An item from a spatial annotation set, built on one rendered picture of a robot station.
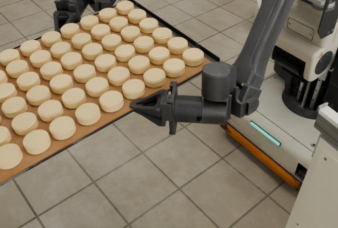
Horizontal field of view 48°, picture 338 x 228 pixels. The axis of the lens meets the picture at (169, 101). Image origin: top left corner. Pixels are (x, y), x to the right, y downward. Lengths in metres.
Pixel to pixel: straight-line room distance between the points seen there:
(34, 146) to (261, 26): 0.51
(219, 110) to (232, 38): 2.20
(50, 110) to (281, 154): 1.24
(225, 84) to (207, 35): 2.22
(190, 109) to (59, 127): 0.26
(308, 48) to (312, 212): 0.63
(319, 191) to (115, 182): 1.09
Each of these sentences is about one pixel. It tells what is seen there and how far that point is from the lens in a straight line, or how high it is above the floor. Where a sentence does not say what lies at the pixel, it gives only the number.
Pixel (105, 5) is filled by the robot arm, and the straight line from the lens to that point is 1.21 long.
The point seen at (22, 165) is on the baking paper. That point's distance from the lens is 0.77.
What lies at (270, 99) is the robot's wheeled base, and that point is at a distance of 1.97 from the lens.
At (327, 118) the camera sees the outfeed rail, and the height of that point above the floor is 0.89.
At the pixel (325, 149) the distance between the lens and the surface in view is 1.03.
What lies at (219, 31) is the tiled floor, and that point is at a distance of 3.01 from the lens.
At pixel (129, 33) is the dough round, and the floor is 1.02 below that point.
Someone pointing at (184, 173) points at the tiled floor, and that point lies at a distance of 1.94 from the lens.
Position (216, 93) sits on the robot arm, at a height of 1.06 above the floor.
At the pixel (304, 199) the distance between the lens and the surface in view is 1.19.
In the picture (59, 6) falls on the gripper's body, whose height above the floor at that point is 1.03.
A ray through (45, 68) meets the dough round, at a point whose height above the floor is 1.00.
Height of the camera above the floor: 1.53
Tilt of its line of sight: 41 degrees down
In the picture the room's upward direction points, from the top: straight up
